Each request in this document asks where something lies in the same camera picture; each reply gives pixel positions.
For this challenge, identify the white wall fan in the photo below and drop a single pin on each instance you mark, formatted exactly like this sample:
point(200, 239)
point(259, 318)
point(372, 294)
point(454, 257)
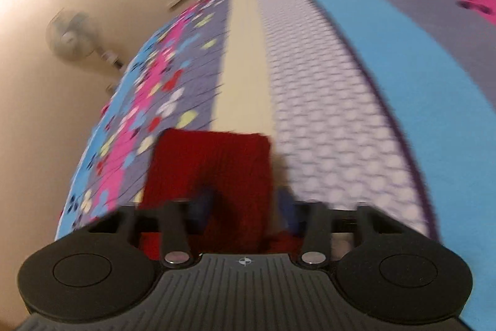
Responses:
point(71, 38)

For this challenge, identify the floral striped blanket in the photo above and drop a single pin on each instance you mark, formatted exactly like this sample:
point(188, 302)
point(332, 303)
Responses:
point(348, 83)

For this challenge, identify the red knit garment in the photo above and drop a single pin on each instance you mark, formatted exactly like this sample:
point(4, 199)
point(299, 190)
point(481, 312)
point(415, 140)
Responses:
point(211, 176)

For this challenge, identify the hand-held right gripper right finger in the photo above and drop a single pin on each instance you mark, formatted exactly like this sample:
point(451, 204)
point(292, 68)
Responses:
point(287, 212)

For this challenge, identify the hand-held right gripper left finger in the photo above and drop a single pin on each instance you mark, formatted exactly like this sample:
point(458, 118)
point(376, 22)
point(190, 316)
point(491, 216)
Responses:
point(202, 209)

